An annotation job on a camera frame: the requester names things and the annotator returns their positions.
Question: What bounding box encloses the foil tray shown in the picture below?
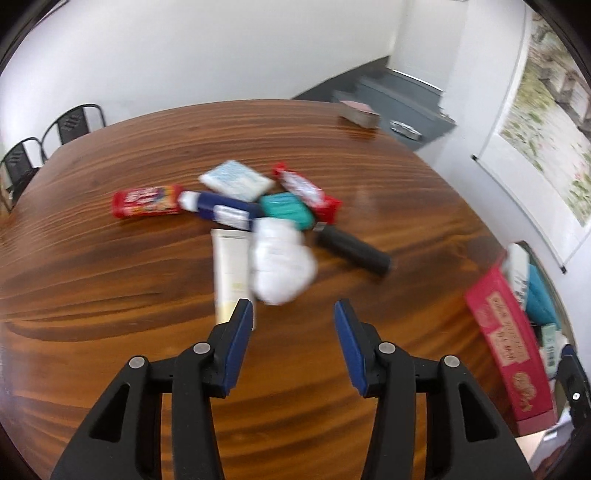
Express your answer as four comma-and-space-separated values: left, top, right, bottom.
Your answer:
390, 120, 423, 139

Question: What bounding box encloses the red tin box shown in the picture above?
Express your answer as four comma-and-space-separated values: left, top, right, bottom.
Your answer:
464, 240, 578, 437

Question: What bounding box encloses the white plastic bag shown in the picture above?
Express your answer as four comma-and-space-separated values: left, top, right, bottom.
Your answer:
249, 217, 318, 306

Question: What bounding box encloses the black metal chair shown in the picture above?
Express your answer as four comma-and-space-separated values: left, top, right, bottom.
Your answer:
0, 137, 44, 206
41, 104, 107, 162

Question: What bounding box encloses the cream tube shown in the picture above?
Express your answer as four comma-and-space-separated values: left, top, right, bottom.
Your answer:
211, 228, 257, 330

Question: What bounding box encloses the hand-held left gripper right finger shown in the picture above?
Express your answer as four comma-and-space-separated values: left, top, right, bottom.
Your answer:
334, 299, 536, 480

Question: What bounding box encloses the red white candy packet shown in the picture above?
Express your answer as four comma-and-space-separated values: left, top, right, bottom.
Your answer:
271, 162, 343, 225

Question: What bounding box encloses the wooden desktop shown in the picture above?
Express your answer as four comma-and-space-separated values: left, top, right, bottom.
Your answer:
0, 99, 561, 480

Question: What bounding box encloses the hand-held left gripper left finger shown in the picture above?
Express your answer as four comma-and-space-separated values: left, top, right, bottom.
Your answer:
50, 298, 256, 480

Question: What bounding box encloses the red snack canister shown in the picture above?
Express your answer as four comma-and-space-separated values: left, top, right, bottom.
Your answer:
112, 184, 184, 219

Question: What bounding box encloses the small card box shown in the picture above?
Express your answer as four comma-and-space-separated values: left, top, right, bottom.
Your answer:
338, 98, 382, 129

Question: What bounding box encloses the teal packet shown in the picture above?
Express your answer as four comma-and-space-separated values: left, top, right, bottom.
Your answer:
259, 191, 314, 232

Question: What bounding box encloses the grey cabinet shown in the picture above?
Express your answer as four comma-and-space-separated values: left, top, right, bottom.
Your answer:
355, 67, 455, 151

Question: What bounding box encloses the white blue tissue packet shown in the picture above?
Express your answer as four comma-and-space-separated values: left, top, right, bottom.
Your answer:
198, 159, 275, 202

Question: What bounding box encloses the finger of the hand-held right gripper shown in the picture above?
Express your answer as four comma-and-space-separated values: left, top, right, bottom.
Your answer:
551, 344, 589, 425

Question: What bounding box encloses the hanging scroll painting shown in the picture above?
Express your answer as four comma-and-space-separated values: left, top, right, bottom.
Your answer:
471, 9, 591, 274

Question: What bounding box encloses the black cylinder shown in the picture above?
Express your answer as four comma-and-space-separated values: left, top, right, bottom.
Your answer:
313, 222, 393, 278

